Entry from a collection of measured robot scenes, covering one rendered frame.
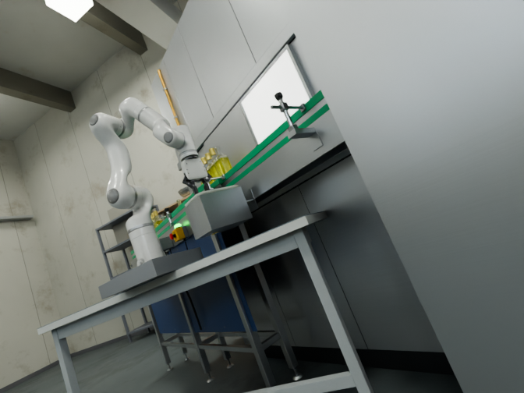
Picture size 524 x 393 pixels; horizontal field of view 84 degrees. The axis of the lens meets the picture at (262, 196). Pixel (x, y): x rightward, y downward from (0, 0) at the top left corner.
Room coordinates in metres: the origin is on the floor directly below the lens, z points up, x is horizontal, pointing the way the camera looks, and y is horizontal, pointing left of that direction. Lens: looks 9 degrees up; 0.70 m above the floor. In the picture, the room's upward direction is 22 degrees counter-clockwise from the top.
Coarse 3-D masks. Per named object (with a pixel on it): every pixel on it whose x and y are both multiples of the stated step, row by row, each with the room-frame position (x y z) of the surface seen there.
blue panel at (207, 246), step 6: (186, 240) 1.83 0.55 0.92; (192, 240) 1.78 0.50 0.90; (198, 240) 1.72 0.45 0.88; (204, 240) 1.66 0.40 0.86; (210, 240) 1.62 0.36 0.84; (222, 240) 1.52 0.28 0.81; (180, 246) 1.93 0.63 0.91; (192, 246) 1.80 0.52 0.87; (198, 246) 1.74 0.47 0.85; (204, 246) 1.68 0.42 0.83; (210, 246) 1.64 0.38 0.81; (222, 246) 1.54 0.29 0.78; (168, 252) 2.10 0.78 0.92; (174, 252) 2.02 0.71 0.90; (204, 252) 1.70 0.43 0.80; (210, 252) 1.65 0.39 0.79; (216, 252) 1.60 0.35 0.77
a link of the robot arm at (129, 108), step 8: (120, 104) 1.31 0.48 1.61; (128, 104) 1.29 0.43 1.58; (136, 104) 1.28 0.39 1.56; (144, 104) 1.30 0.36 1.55; (120, 112) 1.34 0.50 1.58; (128, 112) 1.31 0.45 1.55; (136, 112) 1.28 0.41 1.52; (128, 120) 1.35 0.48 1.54; (128, 128) 1.41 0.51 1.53; (120, 136) 1.42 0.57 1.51; (128, 136) 1.46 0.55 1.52
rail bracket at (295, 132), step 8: (280, 96) 0.96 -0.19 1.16; (280, 104) 0.96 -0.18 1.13; (304, 104) 1.03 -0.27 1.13; (288, 112) 0.96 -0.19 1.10; (288, 120) 0.96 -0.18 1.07; (288, 128) 0.96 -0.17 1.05; (296, 128) 0.96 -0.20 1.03; (304, 128) 0.97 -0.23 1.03; (312, 128) 1.00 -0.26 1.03; (288, 136) 0.97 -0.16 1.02; (296, 136) 0.97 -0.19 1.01; (304, 136) 1.01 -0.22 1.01; (312, 136) 1.02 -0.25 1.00; (312, 144) 1.03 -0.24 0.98; (320, 144) 1.01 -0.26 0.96
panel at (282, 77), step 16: (288, 64) 1.21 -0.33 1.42; (272, 80) 1.30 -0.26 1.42; (288, 80) 1.24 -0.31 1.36; (256, 96) 1.41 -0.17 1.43; (272, 96) 1.33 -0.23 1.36; (288, 96) 1.27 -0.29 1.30; (304, 96) 1.21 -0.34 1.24; (256, 112) 1.44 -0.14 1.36; (272, 112) 1.36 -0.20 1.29; (256, 128) 1.47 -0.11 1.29; (272, 128) 1.39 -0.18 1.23
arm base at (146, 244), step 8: (136, 232) 1.31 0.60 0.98; (144, 232) 1.32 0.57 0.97; (152, 232) 1.35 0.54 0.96; (136, 240) 1.31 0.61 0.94; (144, 240) 1.32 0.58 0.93; (152, 240) 1.34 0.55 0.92; (136, 248) 1.32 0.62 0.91; (144, 248) 1.31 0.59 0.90; (152, 248) 1.33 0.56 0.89; (160, 248) 1.36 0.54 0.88; (136, 256) 1.33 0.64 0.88; (144, 256) 1.31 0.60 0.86; (152, 256) 1.32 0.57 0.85; (160, 256) 1.34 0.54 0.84
